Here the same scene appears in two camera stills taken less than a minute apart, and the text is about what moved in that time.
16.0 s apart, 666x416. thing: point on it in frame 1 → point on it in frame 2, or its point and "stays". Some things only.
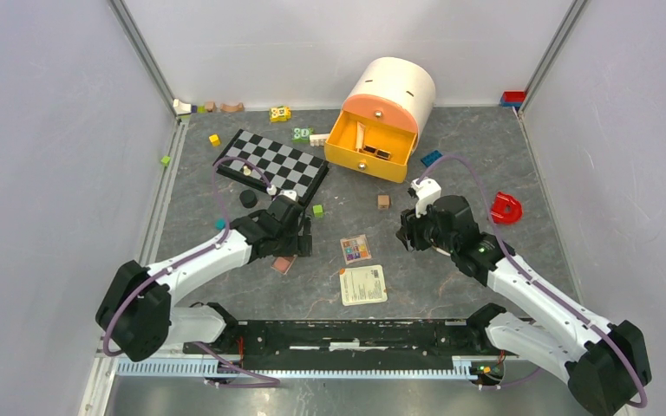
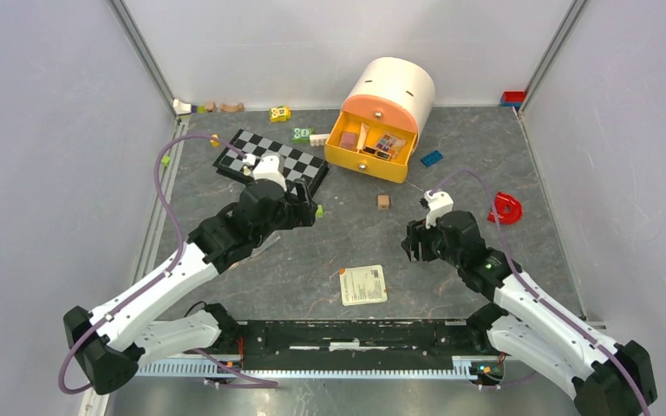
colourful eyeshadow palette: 355,249 → 390,143
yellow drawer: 376,148 stays
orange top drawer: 381,109 stays
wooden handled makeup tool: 360,133 stays
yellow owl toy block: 280,113 stays
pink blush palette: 283,263 → 349,140
